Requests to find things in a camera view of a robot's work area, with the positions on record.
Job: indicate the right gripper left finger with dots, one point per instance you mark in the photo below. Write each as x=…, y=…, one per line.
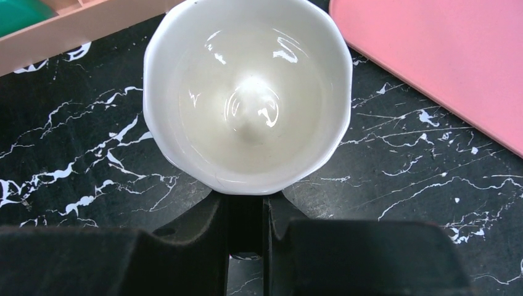
x=187, y=256

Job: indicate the black mug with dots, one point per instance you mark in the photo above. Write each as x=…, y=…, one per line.
x=247, y=97

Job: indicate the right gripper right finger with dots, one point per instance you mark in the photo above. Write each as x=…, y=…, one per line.
x=304, y=256

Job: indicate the pink serving tray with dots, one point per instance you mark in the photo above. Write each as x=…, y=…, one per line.
x=464, y=55

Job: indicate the orange desk organiser box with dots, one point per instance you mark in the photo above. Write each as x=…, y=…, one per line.
x=76, y=23

